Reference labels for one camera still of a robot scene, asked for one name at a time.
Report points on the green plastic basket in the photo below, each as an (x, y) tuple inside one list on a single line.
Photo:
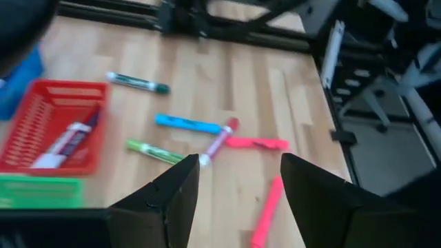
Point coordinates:
[(41, 193)]

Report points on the black Expo marker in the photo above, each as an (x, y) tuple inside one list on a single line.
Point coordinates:
[(138, 82)]

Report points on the blue highlighter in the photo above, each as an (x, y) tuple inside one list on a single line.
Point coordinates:
[(186, 124)]

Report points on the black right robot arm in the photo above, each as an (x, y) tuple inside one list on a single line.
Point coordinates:
[(17, 27)]

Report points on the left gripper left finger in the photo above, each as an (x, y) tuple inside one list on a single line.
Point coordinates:
[(169, 206)]

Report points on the magenta Expo marker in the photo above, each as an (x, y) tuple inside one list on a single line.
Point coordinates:
[(218, 143)]

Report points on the blue-violet thin Expo marker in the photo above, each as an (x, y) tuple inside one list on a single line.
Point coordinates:
[(86, 129)]

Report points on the green Expo marker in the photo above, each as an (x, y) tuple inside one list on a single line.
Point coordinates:
[(155, 152)]

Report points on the office chair base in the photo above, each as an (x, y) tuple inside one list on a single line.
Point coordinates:
[(375, 106)]

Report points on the pink Sharpie highlighter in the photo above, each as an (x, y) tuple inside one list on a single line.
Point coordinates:
[(267, 213), (258, 143)]

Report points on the red plastic basket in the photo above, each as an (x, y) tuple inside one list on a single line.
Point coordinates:
[(31, 117)]

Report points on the black table edge clamp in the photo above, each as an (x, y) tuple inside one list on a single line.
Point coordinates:
[(344, 137)]

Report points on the silver frame bracket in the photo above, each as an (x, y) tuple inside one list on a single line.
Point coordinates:
[(332, 55)]

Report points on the red thin Expo marker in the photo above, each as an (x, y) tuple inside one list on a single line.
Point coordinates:
[(63, 143)]

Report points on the blue plastic basket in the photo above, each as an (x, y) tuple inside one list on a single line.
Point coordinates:
[(20, 86)]

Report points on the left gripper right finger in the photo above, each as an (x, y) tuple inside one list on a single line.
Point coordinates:
[(327, 213)]

